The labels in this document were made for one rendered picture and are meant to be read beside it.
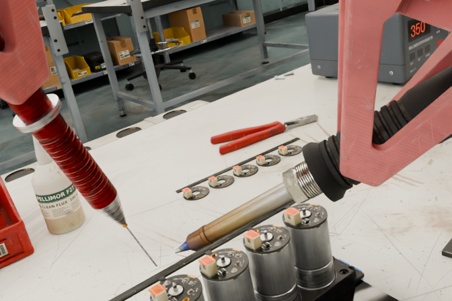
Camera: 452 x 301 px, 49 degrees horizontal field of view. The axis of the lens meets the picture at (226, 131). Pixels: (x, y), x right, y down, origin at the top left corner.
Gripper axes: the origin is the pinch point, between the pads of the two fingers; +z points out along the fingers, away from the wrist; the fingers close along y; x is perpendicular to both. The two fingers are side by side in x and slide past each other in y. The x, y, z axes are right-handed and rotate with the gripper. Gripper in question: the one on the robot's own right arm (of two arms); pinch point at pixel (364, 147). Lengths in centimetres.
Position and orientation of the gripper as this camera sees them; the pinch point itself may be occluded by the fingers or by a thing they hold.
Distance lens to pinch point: 19.1
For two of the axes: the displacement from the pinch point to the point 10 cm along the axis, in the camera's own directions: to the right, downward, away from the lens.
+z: -3.0, 8.6, 4.2
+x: 9.4, 3.4, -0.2
